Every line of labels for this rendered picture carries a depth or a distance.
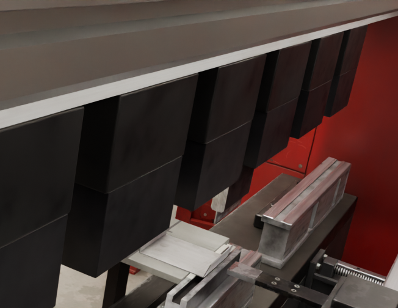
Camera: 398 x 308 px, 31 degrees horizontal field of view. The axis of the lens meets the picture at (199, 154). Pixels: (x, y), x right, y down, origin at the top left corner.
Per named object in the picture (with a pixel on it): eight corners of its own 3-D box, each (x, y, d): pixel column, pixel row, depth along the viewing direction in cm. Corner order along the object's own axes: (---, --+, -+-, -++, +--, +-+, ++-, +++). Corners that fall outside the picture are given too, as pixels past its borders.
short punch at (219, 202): (234, 202, 111) (246, 143, 108) (245, 206, 110) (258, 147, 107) (207, 222, 102) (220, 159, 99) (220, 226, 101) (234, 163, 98)
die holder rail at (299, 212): (319, 191, 184) (328, 156, 181) (342, 198, 182) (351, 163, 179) (251, 259, 140) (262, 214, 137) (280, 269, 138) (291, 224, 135)
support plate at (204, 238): (91, 194, 126) (92, 188, 126) (228, 243, 117) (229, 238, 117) (27, 225, 110) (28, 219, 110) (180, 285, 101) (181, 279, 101)
